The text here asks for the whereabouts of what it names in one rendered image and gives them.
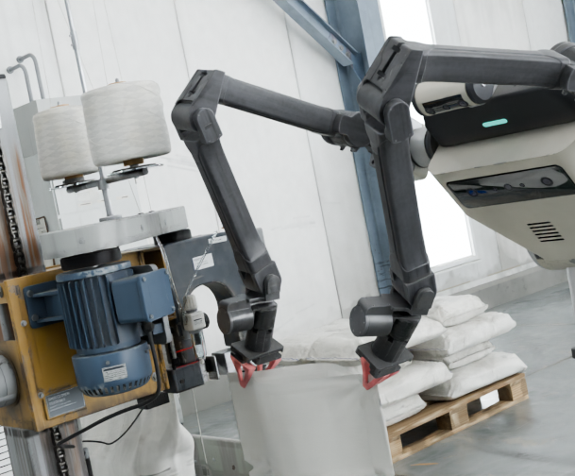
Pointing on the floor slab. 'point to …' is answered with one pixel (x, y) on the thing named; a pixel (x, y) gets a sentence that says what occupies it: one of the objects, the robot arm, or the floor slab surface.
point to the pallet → (455, 415)
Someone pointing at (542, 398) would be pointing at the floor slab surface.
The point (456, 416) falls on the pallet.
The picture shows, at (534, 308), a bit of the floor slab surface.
